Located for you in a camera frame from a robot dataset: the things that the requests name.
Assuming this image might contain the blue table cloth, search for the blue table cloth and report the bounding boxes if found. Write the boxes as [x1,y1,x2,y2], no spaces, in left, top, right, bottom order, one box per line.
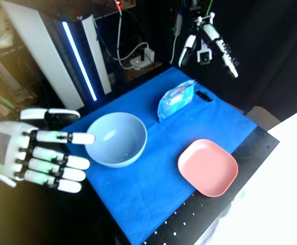
[61,66,256,245]

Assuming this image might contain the green cable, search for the green cable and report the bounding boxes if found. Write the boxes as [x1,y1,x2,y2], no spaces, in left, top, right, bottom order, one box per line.
[0,87,15,109]

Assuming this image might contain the white cable with blue plug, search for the white cable with blue plug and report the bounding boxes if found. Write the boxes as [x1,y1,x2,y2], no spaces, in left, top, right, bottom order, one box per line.
[170,7,184,65]

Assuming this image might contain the white looped cable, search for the white looped cable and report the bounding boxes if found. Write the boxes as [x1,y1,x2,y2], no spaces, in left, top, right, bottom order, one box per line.
[97,7,149,69]

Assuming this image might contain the white tower with blue light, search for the white tower with blue light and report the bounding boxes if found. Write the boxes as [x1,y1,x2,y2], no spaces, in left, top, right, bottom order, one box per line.
[0,0,112,109]

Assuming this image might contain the small black clamp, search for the small black clamp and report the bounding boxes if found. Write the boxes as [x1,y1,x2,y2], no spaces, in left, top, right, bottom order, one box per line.
[194,90,214,103]

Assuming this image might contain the pink square plate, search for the pink square plate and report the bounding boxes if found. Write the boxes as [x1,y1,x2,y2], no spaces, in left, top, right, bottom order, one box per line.
[178,139,239,198]

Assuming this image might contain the white power strip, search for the white power strip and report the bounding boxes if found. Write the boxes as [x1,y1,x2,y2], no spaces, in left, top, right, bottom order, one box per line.
[130,50,156,71]

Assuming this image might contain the light blue bowl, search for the light blue bowl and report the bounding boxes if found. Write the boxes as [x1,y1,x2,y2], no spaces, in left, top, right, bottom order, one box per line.
[84,112,148,168]

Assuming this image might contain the blue snack pack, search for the blue snack pack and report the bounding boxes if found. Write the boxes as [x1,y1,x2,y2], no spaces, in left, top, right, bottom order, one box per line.
[157,79,196,123]

